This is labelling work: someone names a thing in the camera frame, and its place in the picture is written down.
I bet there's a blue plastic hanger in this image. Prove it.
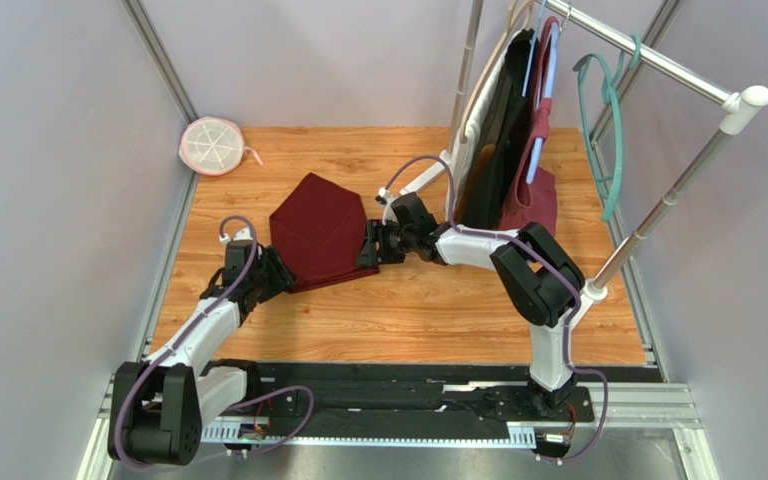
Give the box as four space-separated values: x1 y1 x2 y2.
522 3 561 185

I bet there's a wooden hanger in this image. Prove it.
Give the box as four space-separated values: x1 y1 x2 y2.
457 0 535 144

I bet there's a black hanging garment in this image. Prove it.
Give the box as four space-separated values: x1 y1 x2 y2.
459 29 536 230

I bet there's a silver clothes rack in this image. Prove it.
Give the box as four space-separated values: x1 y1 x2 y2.
399 0 768 334

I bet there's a dark red cloth napkin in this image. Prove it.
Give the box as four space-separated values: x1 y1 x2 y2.
269 173 379 294

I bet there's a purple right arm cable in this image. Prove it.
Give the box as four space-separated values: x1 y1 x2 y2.
378 154 610 465

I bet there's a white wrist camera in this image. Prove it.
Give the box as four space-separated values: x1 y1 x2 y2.
375 187 398 224
219 227 257 246

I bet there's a teal plastic hanger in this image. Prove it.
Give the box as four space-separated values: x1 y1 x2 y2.
571 33 645 223

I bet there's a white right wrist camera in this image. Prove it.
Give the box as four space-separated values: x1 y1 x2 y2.
375 187 398 224

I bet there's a white hanging towel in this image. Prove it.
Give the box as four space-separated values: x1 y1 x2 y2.
452 55 510 223

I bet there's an aluminium frame rail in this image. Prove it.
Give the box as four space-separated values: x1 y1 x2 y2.
76 373 718 480

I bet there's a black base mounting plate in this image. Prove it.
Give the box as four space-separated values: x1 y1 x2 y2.
189 359 664 441

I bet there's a round pink mesh laundry bag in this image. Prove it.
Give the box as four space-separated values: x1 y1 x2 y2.
178 116 264 177

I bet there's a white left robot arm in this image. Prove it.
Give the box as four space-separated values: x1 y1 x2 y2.
107 240 296 468

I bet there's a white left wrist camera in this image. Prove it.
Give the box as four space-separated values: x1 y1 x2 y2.
219 227 257 246

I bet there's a dark red hanging garment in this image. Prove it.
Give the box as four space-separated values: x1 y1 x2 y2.
496 16 559 233

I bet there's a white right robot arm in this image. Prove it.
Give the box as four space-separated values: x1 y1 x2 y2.
355 189 585 392

